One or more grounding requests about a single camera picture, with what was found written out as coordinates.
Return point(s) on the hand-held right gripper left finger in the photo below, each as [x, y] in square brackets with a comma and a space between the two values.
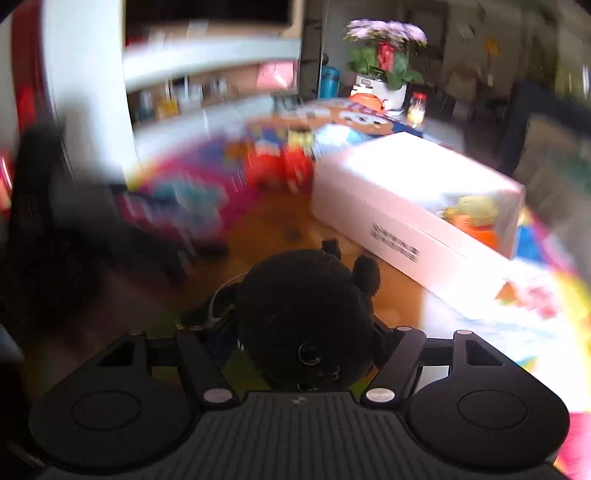
[203, 355]

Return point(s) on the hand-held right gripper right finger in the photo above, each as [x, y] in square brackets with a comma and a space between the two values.
[401, 355]

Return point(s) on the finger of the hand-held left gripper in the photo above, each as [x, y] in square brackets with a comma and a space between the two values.
[152, 267]
[180, 242]

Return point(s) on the black plush toy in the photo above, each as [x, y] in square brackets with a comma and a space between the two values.
[300, 304]

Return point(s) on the white cardboard box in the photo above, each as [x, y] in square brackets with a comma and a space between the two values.
[406, 184]

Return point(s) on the wooden desktop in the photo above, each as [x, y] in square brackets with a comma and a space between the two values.
[277, 217]

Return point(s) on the colourful cartoon mat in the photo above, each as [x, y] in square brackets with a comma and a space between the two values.
[203, 184]

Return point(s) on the small red toy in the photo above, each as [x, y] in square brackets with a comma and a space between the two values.
[299, 166]

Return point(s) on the white TV cabinet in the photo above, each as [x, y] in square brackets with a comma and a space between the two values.
[83, 92]

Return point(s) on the orange yellow toy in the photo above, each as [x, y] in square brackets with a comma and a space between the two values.
[475, 221]

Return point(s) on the light blue packet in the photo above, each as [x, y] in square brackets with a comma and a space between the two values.
[341, 137]

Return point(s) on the blue water bottle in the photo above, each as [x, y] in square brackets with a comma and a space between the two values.
[330, 83]

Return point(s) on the black television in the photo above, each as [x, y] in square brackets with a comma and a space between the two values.
[207, 11]

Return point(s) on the orange round toy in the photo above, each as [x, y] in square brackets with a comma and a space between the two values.
[367, 101]

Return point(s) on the red-lidded jar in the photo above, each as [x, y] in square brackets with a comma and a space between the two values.
[418, 110]

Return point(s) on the potted purple flower plant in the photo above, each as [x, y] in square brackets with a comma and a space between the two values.
[385, 55]

